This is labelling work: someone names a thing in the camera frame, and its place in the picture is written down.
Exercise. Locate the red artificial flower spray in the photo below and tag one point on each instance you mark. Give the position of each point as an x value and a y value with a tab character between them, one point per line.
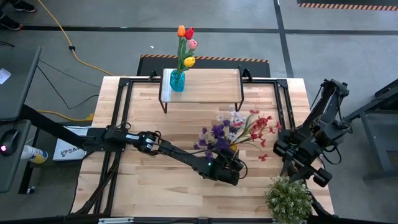
259	127

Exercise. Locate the red artificial tulip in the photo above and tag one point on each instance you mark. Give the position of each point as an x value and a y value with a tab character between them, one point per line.
189	33

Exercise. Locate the silver metal bracket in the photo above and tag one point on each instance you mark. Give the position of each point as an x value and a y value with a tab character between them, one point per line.
115	221

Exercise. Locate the blue cut-glass vase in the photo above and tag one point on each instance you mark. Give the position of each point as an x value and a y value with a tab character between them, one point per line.
177	81

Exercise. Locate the purple artificial flower spray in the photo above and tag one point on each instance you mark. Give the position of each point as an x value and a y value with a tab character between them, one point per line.
217	137

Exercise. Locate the green potted plant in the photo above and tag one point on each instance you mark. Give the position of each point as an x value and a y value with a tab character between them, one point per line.
287	200

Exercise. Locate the white artificial flower spray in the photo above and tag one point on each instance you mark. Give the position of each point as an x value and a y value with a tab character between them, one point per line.
236	119

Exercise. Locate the dark grey desk tray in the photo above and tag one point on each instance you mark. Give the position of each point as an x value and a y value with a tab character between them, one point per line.
12	174

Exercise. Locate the person's shoe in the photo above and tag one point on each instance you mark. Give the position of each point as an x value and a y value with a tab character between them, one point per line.
11	22
25	5

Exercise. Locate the dark grey desk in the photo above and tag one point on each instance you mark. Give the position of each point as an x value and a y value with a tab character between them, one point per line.
18	93

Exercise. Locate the black metal stand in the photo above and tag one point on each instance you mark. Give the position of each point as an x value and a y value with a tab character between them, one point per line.
381	146

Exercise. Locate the black computer mouse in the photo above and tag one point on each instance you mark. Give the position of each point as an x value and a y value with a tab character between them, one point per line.
11	140

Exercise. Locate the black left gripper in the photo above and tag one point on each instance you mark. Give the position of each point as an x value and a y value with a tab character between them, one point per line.
225	171

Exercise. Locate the white and yellow spray can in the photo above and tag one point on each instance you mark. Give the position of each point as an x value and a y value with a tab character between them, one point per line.
34	154

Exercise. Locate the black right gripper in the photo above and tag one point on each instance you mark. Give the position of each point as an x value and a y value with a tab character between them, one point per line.
303	155

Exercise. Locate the white paper note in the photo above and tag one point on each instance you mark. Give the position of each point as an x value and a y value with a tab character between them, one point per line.
3	76

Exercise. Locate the wooden shelf black metal legs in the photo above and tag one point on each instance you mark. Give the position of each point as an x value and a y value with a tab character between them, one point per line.
202	85

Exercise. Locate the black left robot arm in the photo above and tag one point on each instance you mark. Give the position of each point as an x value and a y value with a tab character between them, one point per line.
161	149

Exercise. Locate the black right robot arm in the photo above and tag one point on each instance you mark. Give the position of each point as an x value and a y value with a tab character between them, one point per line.
323	118

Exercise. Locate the small bottle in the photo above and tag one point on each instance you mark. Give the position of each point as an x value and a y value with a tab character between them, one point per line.
31	190

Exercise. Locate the black hazard-striped floor mat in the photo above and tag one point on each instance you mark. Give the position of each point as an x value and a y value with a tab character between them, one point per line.
342	6
149	67

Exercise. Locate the yellow cut-glass vase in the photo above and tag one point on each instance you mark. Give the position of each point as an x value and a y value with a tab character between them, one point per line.
234	147

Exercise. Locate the flower stems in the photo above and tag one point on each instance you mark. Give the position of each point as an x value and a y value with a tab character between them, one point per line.
192	44
189	62

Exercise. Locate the white printed cardboard box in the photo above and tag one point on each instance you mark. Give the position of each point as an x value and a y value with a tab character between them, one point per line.
66	152

